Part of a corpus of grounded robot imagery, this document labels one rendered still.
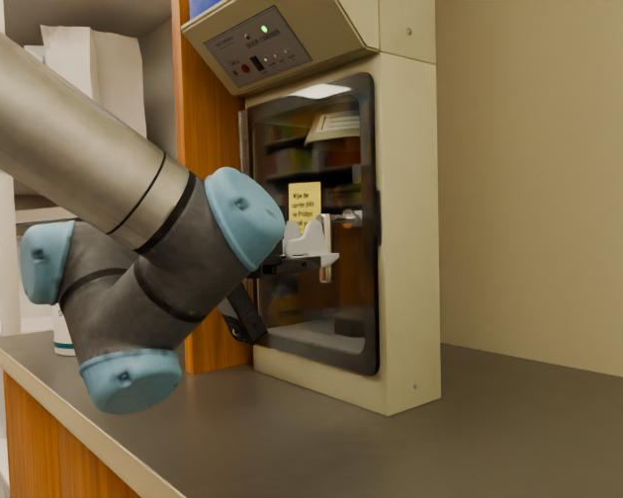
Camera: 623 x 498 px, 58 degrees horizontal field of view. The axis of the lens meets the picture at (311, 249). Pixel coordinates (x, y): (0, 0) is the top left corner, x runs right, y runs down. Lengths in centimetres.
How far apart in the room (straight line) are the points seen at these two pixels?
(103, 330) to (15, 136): 17
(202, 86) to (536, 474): 77
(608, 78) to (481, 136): 25
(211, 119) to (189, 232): 61
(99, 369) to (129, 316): 5
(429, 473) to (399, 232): 30
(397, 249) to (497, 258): 43
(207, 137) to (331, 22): 36
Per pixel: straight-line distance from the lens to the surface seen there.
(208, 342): 101
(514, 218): 112
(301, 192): 84
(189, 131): 99
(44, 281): 54
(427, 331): 81
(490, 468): 65
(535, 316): 112
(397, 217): 75
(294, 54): 82
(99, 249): 54
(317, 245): 69
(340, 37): 75
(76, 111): 41
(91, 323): 50
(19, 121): 40
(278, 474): 62
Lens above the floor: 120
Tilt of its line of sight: 3 degrees down
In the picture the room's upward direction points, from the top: 2 degrees counter-clockwise
